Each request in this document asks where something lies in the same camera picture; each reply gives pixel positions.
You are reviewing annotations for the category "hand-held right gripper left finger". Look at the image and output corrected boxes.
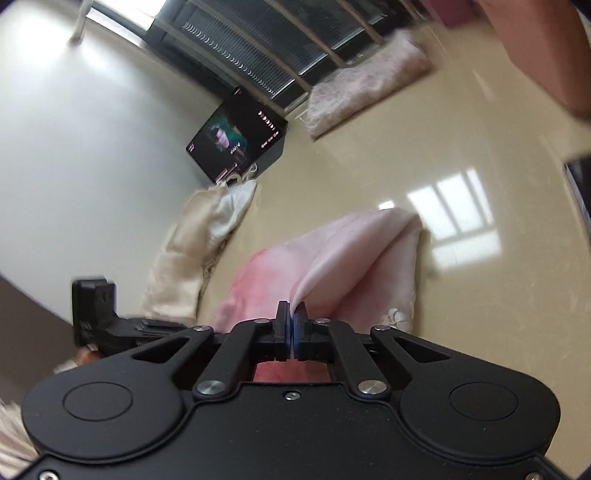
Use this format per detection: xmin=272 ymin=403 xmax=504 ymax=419
xmin=131 ymin=300 xmax=293 ymax=400

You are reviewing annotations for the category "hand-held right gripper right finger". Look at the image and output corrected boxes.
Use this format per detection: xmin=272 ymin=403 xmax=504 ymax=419
xmin=292 ymin=302 xmax=454 ymax=398

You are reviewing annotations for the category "pink sheer skirt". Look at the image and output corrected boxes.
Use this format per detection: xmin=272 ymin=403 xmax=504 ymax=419
xmin=212 ymin=208 xmax=426 ymax=385

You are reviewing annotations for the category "cream satin cloth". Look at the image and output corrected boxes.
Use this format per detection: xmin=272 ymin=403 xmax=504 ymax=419
xmin=139 ymin=174 xmax=259 ymax=326

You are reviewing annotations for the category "white fluffy cloth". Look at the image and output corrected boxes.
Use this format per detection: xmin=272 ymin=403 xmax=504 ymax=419
xmin=0 ymin=396 xmax=40 ymax=464

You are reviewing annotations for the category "black printed box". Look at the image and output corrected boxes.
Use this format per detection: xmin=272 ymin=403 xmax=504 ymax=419
xmin=185 ymin=88 xmax=289 ymax=185

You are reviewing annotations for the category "fluffy pink rug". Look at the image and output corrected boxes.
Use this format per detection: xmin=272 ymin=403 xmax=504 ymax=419
xmin=302 ymin=30 xmax=435 ymax=141

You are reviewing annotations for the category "metal window railing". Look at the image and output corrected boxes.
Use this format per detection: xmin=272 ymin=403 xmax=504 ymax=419
xmin=83 ymin=0 xmax=419 ymax=116

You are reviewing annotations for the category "dark flat device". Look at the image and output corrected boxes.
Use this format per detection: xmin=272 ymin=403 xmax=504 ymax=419
xmin=563 ymin=156 xmax=591 ymax=219

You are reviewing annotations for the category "pink stool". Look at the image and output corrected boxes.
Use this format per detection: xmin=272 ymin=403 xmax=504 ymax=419
xmin=426 ymin=0 xmax=483 ymax=27

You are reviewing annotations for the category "pink cabinet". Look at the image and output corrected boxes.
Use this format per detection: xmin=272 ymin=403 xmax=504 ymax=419
xmin=478 ymin=0 xmax=591 ymax=118

